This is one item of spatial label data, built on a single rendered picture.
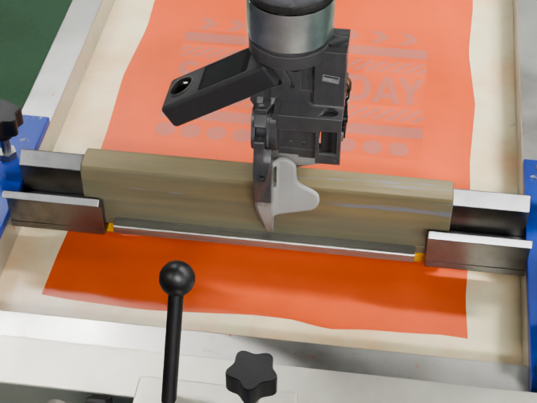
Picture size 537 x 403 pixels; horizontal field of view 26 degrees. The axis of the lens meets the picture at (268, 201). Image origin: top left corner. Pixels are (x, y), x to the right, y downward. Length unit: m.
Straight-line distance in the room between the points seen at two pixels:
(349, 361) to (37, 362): 0.27
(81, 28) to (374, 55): 0.35
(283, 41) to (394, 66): 0.46
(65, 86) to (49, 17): 1.90
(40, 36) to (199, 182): 2.09
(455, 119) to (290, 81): 0.37
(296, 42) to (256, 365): 0.27
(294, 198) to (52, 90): 0.37
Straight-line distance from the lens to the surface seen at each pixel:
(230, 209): 1.12
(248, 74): 1.01
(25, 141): 1.26
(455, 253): 1.13
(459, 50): 1.45
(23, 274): 1.18
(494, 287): 1.16
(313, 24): 0.96
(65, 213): 1.16
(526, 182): 1.21
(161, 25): 1.48
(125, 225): 1.15
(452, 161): 1.29
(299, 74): 1.01
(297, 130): 1.03
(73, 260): 1.18
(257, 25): 0.97
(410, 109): 1.35
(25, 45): 3.14
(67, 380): 0.97
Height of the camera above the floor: 1.80
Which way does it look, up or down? 43 degrees down
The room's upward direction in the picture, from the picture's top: straight up
